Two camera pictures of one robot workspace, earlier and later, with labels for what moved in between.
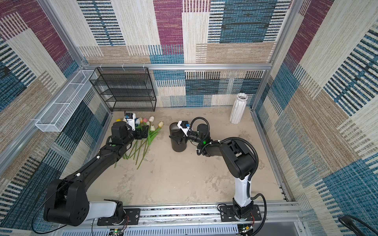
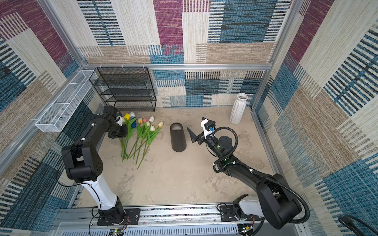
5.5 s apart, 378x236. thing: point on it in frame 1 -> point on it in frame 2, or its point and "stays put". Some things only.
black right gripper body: x=185 y=138 -> x=201 y=138
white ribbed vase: x=239 y=108 stays put
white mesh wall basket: x=57 y=115 stays put
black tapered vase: x=178 y=137 stays put
